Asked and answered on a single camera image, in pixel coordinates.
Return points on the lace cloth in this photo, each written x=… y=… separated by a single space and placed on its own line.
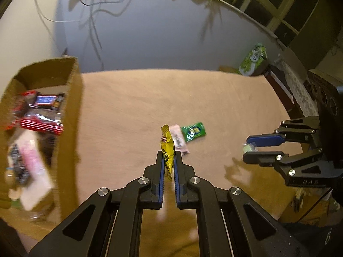
x=301 y=91

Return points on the egg-shaped chocolate snack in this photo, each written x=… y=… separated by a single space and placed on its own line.
x=10 y=178

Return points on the green gum packet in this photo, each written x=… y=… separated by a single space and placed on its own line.
x=193 y=131

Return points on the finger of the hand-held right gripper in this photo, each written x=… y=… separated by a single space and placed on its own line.
x=264 y=140
x=262 y=157

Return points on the dark wooden furniture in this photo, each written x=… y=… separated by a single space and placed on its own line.
x=280 y=85

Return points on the white window frame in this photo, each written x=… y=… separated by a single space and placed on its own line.
x=270 y=13

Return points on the red candy bag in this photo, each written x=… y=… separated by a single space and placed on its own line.
x=40 y=121

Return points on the cardboard box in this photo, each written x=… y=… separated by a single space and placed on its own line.
x=72 y=112

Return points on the small black snack packet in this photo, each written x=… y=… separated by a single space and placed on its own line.
x=17 y=163

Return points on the yellow snack packet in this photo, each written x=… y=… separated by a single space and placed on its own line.
x=167 y=150

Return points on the black chocolate bar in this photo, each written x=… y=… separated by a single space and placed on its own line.
x=47 y=101

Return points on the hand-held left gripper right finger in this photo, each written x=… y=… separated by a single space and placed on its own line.
x=176 y=176

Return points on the green and white packet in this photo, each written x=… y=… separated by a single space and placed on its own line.
x=253 y=59

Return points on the pale green candy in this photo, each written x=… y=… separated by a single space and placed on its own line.
x=248 y=148

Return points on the pink snack packet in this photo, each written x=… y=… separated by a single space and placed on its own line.
x=179 y=139

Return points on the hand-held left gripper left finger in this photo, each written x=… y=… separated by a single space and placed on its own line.
x=161 y=171

